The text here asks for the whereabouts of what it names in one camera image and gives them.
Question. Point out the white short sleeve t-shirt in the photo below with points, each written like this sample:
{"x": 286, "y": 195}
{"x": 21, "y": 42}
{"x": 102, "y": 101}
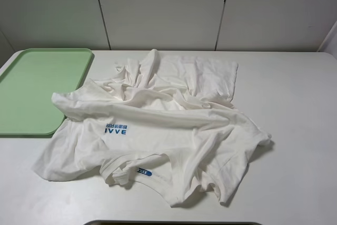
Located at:
{"x": 166, "y": 122}

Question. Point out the green plastic tray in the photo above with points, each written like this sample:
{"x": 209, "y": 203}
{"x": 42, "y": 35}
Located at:
{"x": 27, "y": 86}

